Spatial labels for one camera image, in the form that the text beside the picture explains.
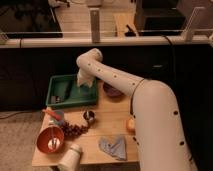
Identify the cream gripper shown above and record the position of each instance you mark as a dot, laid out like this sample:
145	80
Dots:
83	78

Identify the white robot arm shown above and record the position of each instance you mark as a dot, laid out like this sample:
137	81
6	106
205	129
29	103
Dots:
159	132

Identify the black marker in tray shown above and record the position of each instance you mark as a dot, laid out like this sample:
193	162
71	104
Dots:
68	89

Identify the green plastic tray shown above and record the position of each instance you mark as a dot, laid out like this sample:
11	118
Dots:
63	92

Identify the purple bowl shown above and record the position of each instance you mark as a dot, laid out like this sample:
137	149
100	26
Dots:
111	91

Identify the small metal clip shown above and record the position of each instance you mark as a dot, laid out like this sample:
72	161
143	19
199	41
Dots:
56	99

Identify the small metal cup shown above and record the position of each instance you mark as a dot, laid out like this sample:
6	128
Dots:
89	116

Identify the blue mug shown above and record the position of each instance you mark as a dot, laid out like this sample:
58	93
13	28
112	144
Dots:
60	120

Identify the bunch of dark grapes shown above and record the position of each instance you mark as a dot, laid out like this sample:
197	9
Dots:
72	130

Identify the black stapler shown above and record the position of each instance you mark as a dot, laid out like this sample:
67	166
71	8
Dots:
129	32

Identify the orange fruit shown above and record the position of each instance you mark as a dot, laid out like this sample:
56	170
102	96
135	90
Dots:
130	125

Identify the red bowl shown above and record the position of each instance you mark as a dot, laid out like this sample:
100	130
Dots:
44	137

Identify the white spoon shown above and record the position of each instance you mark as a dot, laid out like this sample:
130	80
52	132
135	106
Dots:
54	141

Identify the blue grey cloth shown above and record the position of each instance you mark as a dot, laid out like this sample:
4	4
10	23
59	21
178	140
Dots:
116	149

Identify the white cup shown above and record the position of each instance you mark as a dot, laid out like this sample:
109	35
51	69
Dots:
70	160

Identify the black box on desk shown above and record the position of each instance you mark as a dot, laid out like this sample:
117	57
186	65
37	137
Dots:
158	17

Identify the red handled tool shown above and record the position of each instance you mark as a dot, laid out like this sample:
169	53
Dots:
52	114

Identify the grey divider post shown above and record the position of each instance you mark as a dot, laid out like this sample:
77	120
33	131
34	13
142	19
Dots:
95	25

